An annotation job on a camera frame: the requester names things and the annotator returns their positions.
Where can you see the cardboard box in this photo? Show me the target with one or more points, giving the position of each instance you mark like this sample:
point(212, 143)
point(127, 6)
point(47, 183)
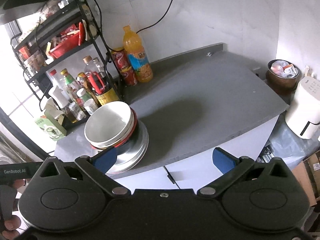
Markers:
point(307, 173)

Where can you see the brown pot with trash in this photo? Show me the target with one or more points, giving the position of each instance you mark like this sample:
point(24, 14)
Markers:
point(282, 76)

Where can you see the red plastic basket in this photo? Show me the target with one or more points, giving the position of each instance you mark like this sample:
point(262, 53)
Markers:
point(68, 39)

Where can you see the white air fryer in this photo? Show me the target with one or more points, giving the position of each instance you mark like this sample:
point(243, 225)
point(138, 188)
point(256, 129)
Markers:
point(302, 116)

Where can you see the red rimmed bowl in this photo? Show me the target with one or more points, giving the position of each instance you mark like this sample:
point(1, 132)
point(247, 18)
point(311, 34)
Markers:
point(126, 136)

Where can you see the black wire rack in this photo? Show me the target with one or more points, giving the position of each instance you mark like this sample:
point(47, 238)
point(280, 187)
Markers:
point(32, 51)

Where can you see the soy sauce bottle red handle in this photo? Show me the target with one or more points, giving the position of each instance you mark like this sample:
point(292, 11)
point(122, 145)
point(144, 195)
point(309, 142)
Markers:
point(97, 77)

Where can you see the left hand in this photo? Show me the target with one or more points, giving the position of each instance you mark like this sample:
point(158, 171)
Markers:
point(14, 222)

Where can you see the green tissue box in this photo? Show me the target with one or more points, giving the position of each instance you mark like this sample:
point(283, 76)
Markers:
point(50, 122)

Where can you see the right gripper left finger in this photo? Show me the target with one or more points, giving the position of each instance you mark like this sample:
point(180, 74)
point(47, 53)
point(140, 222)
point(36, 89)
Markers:
point(96, 168)

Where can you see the red cap clear bottle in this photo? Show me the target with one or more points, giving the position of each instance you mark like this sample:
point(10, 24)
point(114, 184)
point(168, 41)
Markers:
point(58, 81)

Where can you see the large metal bowl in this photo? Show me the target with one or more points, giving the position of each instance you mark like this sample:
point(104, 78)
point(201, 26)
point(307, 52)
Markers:
point(108, 124)

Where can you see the small clear salt jar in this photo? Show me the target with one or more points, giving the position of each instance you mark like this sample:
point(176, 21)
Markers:
point(77, 111)

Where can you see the white cap spice jar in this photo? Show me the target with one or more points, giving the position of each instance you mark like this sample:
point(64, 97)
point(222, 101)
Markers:
point(89, 103)

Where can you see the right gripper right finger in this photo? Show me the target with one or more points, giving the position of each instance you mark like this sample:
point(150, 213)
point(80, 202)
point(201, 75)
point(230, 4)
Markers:
point(233, 169)

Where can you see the orange juice bottle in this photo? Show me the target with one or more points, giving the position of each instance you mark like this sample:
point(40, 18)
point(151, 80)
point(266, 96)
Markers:
point(137, 55)

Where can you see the white plate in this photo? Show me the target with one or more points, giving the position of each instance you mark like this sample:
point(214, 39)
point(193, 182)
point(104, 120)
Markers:
point(132, 151)

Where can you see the green label sauce bottle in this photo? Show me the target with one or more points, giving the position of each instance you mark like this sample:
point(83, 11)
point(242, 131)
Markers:
point(72, 86)

